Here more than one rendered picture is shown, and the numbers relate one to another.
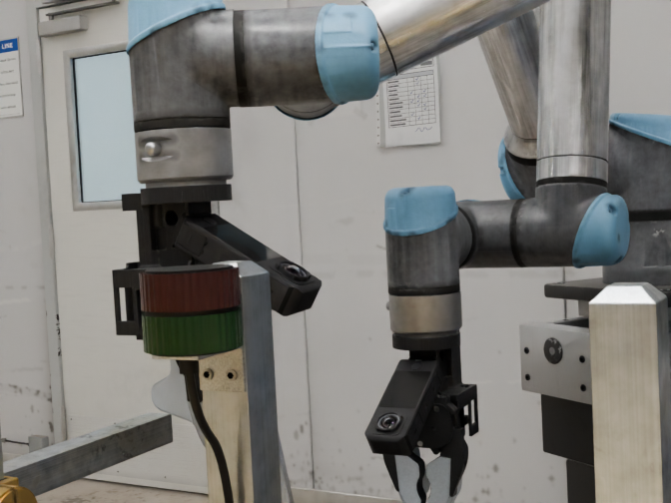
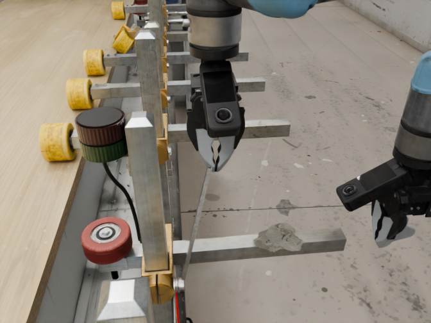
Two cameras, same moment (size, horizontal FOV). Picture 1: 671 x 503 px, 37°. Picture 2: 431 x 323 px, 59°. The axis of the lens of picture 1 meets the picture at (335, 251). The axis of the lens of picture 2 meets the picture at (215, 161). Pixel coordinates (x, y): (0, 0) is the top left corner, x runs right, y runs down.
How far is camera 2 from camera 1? 0.62 m
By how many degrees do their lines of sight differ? 61
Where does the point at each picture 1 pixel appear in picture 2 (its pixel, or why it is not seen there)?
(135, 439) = (262, 131)
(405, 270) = (406, 111)
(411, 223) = (420, 82)
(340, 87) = (263, 9)
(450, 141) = not seen: outside the picture
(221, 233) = (211, 77)
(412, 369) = (392, 167)
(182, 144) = (192, 25)
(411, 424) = (356, 198)
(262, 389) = (145, 177)
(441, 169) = not seen: outside the picture
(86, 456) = not seen: hidden behind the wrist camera
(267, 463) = (149, 204)
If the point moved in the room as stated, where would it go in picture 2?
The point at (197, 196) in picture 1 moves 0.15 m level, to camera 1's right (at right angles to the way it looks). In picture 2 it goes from (199, 55) to (270, 91)
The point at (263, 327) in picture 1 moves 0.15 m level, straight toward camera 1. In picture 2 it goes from (145, 151) to (22, 197)
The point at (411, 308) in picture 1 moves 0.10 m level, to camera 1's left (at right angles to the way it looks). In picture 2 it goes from (401, 135) to (349, 111)
